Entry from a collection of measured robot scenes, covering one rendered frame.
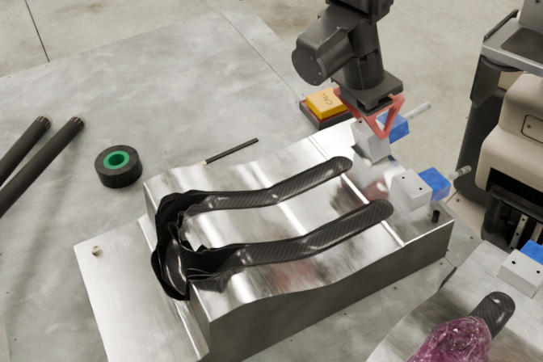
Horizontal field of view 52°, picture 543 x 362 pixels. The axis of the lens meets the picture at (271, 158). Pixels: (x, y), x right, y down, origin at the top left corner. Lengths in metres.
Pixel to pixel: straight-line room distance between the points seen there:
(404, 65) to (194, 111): 1.63
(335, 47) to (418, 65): 1.94
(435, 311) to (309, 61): 0.35
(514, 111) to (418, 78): 1.52
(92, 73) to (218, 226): 0.67
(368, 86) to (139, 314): 0.44
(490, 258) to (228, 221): 0.37
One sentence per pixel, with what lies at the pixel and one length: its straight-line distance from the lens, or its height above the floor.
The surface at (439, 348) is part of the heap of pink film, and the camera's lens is 0.67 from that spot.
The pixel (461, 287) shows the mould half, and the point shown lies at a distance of 0.81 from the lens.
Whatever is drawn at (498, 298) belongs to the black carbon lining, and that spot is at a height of 0.85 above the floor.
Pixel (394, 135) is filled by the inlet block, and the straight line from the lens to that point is 0.88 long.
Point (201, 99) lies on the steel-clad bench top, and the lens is 1.17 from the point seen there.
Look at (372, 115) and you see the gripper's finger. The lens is 0.79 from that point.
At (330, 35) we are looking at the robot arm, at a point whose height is 1.14.
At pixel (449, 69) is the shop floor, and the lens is 2.65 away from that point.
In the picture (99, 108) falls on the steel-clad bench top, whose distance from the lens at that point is 1.22.
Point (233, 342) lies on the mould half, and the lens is 0.74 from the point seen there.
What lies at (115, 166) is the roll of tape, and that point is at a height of 0.83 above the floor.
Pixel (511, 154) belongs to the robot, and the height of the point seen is 0.80.
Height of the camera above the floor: 1.52
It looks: 45 degrees down
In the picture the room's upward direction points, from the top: 5 degrees counter-clockwise
